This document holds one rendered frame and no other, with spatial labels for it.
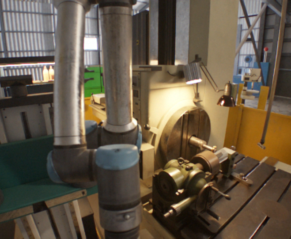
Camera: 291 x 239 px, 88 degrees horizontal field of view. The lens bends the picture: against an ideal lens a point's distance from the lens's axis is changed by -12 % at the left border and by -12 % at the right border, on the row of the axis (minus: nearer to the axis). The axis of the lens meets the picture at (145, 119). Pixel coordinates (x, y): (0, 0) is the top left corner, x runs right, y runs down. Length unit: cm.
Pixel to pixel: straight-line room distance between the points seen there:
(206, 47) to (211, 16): 27
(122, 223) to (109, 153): 14
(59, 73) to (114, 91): 23
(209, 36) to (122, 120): 122
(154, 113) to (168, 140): 22
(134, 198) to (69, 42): 43
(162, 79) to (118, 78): 65
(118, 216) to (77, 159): 19
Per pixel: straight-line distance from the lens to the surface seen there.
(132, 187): 35
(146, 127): 117
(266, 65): 1406
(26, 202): 86
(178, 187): 103
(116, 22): 61
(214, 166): 127
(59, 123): 48
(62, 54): 52
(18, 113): 94
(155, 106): 124
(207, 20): 169
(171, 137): 128
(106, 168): 34
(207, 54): 164
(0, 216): 89
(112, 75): 63
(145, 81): 118
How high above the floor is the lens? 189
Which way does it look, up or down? 18 degrees down
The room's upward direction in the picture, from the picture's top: straight up
